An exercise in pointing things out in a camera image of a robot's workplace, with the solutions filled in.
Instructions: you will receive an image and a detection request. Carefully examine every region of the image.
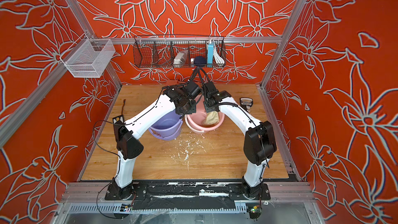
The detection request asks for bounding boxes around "yellow stained cloth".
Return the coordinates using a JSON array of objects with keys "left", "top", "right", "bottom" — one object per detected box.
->
[{"left": 203, "top": 111, "right": 219, "bottom": 126}]

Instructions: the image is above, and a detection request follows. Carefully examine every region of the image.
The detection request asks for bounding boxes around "pink plastic bucket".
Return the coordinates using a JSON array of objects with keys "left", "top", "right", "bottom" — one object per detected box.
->
[{"left": 184, "top": 99, "right": 225, "bottom": 134}]

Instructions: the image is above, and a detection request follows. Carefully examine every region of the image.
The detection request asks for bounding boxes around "purple plastic bucket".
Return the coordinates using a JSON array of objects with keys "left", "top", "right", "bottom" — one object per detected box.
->
[{"left": 148, "top": 112, "right": 183, "bottom": 141}]

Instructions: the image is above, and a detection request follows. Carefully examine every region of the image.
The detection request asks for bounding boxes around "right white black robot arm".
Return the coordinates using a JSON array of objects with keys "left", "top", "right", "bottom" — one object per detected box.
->
[{"left": 204, "top": 91, "right": 277, "bottom": 199}]

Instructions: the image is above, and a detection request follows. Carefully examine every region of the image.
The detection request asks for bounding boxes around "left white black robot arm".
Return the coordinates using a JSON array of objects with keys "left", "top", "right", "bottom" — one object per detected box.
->
[{"left": 113, "top": 86, "right": 196, "bottom": 191}]

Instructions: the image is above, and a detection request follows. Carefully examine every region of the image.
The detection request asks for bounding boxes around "dark blue round object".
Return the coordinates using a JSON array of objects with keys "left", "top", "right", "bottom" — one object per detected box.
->
[{"left": 193, "top": 56, "right": 207, "bottom": 67}]

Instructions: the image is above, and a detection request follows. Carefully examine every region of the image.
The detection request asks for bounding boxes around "light blue box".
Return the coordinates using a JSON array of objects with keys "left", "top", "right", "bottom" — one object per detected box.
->
[{"left": 206, "top": 39, "right": 214, "bottom": 67}]

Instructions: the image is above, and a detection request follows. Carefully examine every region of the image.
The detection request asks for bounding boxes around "small black yellow card device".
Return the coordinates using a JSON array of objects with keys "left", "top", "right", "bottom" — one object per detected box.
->
[{"left": 112, "top": 115, "right": 124, "bottom": 124}]

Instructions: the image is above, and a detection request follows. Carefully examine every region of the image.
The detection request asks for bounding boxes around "black white handled brush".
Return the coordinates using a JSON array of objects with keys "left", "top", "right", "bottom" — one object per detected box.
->
[{"left": 239, "top": 97, "right": 254, "bottom": 112}]

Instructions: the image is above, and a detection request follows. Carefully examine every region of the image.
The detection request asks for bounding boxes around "white cable bundle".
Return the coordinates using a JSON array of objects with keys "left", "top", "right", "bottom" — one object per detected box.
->
[{"left": 213, "top": 47, "right": 225, "bottom": 67}]

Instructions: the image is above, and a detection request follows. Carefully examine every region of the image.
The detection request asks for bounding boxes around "black wire wall basket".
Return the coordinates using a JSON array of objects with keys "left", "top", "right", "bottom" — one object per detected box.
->
[{"left": 133, "top": 35, "right": 227, "bottom": 68}]

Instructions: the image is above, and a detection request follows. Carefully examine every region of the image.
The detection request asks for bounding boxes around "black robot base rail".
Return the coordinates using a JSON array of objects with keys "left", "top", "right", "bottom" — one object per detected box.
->
[{"left": 104, "top": 179, "right": 271, "bottom": 211}]

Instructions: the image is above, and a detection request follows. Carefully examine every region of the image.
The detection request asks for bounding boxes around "white wire mesh basket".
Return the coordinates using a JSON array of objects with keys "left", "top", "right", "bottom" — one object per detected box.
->
[{"left": 62, "top": 39, "right": 115, "bottom": 78}]

